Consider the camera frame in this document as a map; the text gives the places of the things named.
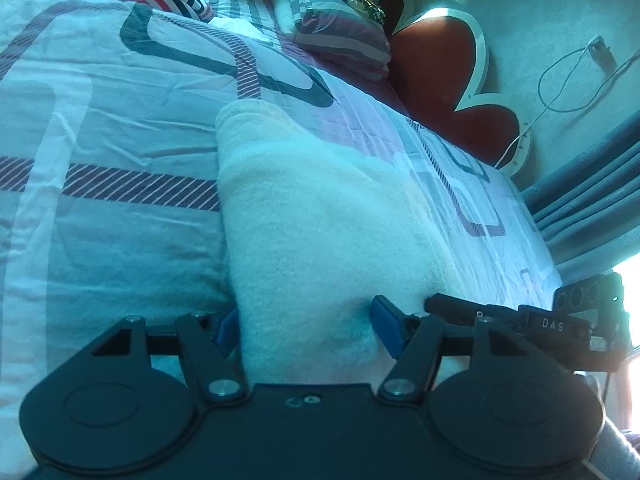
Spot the person's right forearm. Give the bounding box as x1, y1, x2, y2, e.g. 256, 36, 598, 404
582, 417, 640, 480

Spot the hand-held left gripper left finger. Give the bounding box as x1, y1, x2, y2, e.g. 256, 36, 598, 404
91, 306, 251, 404

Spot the red heart-shaped headboard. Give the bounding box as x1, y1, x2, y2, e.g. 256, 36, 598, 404
375, 0, 536, 178

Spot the wall charger plug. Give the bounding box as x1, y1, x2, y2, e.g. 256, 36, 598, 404
587, 36, 617, 68

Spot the blue-grey curtain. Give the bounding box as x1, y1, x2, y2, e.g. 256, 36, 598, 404
520, 110, 640, 283

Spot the white cable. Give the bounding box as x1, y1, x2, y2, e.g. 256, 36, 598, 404
492, 37, 640, 170

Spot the striped folded pillow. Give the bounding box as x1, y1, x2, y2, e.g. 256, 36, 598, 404
271, 0, 393, 82

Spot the white knit sweater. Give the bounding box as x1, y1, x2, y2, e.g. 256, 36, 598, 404
215, 100, 481, 386

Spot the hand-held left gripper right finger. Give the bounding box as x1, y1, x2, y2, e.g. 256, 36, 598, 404
371, 295, 548, 404

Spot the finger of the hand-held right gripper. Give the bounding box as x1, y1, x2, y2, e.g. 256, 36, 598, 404
424, 292, 522, 335

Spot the pink and grey patterned quilt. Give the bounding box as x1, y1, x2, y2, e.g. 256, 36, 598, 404
0, 0, 563, 476

